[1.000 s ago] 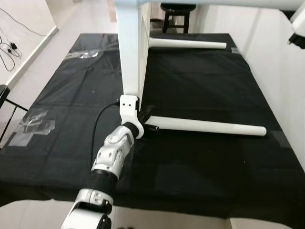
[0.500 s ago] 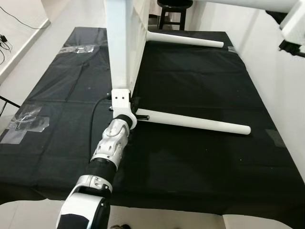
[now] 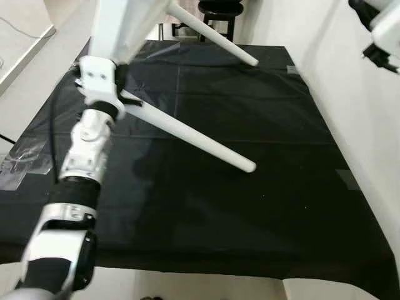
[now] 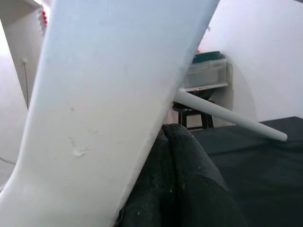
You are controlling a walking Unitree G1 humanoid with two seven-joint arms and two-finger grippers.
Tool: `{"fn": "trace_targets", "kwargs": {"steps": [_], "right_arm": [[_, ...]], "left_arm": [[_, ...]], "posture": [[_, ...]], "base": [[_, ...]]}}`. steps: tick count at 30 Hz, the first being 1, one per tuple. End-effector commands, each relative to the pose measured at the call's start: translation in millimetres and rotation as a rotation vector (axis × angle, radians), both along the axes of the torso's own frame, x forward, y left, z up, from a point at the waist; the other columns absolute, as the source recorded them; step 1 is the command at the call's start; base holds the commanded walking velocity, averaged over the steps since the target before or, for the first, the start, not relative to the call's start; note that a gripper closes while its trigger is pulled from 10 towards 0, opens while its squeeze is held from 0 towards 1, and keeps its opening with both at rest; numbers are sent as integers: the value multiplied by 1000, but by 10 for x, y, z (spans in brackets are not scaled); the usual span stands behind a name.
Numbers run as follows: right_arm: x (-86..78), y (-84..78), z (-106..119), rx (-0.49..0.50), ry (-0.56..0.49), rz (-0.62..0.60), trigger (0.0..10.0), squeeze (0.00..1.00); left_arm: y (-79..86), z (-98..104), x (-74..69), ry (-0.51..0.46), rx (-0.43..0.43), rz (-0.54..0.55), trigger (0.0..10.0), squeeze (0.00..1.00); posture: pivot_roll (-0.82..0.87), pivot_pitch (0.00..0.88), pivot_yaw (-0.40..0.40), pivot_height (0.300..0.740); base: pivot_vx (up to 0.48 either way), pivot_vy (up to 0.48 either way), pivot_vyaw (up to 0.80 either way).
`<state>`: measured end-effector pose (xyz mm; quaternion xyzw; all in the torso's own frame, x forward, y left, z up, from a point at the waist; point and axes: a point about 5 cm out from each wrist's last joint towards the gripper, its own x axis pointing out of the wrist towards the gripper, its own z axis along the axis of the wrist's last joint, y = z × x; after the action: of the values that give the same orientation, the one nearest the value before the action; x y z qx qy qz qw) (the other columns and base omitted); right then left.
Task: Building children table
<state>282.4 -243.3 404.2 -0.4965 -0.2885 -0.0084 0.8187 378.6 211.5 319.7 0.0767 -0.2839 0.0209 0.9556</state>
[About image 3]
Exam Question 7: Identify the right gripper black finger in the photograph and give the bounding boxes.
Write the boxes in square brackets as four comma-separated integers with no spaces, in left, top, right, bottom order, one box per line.
[348,0,376,29]

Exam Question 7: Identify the clear tape patch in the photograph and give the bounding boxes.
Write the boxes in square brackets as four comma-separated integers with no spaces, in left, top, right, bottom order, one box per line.
[337,169,361,189]

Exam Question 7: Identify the black tablecloth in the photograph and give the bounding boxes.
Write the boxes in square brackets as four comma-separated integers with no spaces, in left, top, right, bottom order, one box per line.
[0,39,400,300]

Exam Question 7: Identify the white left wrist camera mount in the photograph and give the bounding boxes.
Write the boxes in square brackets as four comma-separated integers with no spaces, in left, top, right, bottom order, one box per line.
[76,56,126,114]

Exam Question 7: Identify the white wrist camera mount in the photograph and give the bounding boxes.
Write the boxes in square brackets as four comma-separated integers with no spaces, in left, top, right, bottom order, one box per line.
[367,0,400,61]
[76,56,126,114]

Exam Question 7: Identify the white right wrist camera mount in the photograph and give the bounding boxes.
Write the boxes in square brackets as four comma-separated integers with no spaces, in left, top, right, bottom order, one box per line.
[367,0,400,61]

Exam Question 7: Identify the wall power cable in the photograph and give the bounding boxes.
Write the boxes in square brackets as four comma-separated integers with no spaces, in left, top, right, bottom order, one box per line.
[0,15,56,39]

